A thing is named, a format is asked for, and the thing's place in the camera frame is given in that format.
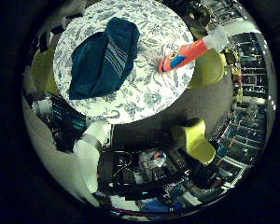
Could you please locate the cluttered electronics workbench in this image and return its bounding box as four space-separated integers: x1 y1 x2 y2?
97 144 216 203

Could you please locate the yellow-green plastic chair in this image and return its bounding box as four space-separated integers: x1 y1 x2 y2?
171 117 217 165
31 48 60 95
187 48 228 90

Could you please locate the dark blue striped cloth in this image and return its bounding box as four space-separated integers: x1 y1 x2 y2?
68 16 141 101

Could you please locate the long storage shelf rack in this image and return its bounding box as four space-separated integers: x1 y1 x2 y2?
208 31 273 188

